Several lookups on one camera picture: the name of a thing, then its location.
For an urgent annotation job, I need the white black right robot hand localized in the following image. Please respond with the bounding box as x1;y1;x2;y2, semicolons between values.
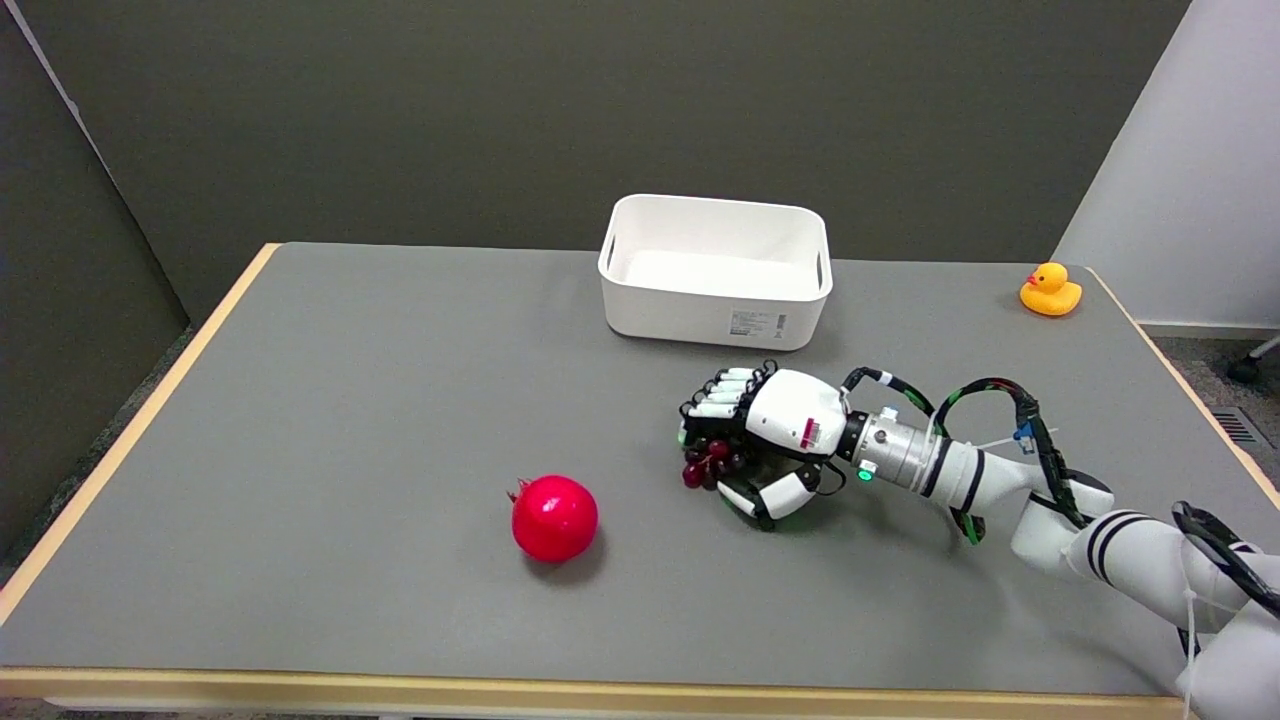
679;362;854;532

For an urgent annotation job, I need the dark red grape bunch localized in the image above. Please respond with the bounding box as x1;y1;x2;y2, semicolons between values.
681;432;751;492

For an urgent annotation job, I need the white plastic storage bin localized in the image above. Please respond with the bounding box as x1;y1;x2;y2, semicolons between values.
597;193;834;352

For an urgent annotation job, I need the red pomegranate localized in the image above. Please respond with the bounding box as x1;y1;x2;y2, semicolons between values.
506;474;600;564

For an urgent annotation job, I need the yellow rubber duck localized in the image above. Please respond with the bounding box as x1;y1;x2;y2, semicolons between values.
1019;262;1084;318

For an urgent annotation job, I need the floor vent grille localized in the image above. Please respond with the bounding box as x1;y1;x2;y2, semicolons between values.
1211;407;1273;450

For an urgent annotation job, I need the chair leg with caster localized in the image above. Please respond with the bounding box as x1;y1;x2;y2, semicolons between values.
1227;335;1280;387

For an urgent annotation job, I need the black green cable bundle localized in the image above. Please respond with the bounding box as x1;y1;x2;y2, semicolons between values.
842;366;1113;546

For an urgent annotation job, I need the thick black cable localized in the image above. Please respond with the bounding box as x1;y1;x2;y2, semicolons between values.
1172;500;1280;621

